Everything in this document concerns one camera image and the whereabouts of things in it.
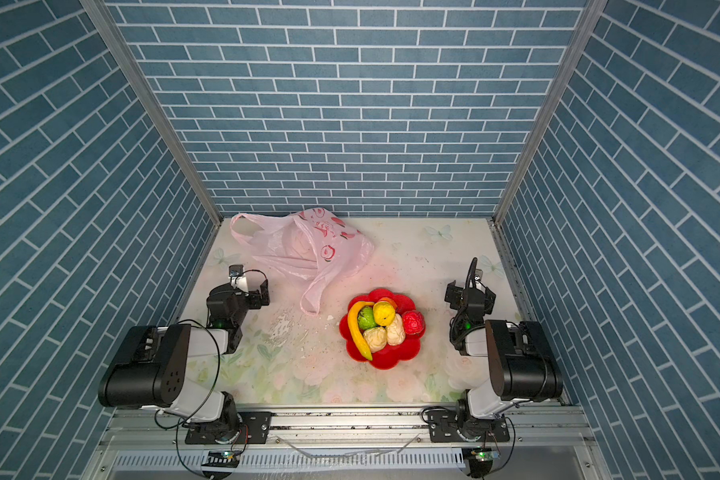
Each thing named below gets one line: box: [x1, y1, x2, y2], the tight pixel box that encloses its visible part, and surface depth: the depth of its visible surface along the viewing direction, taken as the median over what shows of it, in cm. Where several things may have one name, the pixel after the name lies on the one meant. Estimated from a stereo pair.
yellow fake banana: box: [348, 301, 375, 361], surface depth 87 cm
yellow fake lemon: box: [373, 300, 396, 326], surface depth 86 cm
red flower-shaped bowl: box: [339, 288, 423, 370], surface depth 86 cm
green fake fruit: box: [358, 306, 377, 330], surface depth 88 cm
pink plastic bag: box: [229, 208, 375, 314], surface depth 98 cm
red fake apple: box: [402, 310, 426, 335], surface depth 86 cm
